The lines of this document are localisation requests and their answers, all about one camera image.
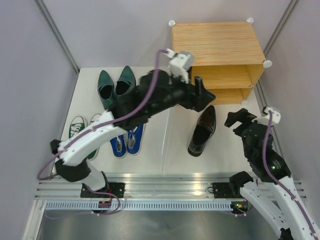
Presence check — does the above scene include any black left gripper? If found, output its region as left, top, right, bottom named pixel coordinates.
left=149, top=70, right=216, bottom=117

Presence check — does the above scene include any black leather shoe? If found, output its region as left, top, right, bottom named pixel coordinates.
left=187, top=105, right=217, bottom=157
left=187, top=66, right=193, bottom=83

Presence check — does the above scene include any white cabinet door panel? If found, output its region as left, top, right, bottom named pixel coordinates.
left=160, top=108, right=174, bottom=174

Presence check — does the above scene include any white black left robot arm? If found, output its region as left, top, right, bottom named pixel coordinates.
left=50, top=70, right=216, bottom=198

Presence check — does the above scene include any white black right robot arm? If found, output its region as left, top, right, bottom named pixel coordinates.
left=224, top=106, right=320, bottom=240

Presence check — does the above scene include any wooden shoe cabinet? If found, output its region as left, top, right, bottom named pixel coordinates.
left=169, top=18, right=272, bottom=104

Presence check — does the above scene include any right green leather shoe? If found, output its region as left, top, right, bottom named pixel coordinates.
left=115, top=65, right=137, bottom=101

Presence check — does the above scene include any green leather shoe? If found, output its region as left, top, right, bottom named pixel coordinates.
left=115, top=65, right=137, bottom=101
left=97, top=70, right=116, bottom=110

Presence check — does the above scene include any left green leather shoe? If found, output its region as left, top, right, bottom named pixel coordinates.
left=97, top=70, right=116, bottom=110

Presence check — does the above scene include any right blue canvas sneaker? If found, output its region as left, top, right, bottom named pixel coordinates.
left=126, top=124, right=145, bottom=156

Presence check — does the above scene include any blue canvas sneaker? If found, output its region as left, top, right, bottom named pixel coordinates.
left=110, top=134, right=127, bottom=158
left=126, top=124, right=145, bottom=156

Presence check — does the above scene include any left blue canvas sneaker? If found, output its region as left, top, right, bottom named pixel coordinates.
left=110, top=134, right=127, bottom=158

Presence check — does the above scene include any right green canvas sneaker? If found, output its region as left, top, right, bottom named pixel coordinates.
left=86, top=113, right=103, bottom=161

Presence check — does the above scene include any green canvas sneaker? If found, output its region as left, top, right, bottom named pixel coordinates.
left=86, top=113, right=103, bottom=161
left=68, top=115, right=87, bottom=139

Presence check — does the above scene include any left green canvas sneaker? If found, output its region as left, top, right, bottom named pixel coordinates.
left=68, top=115, right=87, bottom=139

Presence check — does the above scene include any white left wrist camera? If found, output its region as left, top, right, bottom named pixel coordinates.
left=165, top=48, right=195, bottom=84

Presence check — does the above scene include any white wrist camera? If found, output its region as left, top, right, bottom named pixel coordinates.
left=165, top=48, right=195, bottom=84
left=252, top=106, right=281, bottom=126

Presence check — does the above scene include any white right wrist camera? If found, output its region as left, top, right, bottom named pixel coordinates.
left=252, top=106, right=281, bottom=126

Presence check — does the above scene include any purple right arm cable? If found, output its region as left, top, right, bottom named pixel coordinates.
left=261, top=111, right=318, bottom=240

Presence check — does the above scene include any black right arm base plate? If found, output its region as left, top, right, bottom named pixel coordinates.
left=212, top=182, right=235, bottom=199

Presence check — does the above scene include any aluminium mounting rail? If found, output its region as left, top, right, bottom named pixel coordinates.
left=34, top=172, right=308, bottom=201

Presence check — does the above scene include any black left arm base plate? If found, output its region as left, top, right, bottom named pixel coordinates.
left=80, top=182, right=126, bottom=199

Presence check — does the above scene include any white slotted cable duct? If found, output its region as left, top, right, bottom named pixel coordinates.
left=45, top=200, right=233, bottom=211

